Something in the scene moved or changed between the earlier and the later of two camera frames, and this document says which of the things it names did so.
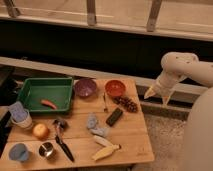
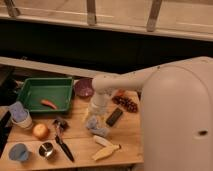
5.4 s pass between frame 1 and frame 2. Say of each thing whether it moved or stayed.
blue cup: stayed
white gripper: moved
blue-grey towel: stayed
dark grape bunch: stayed
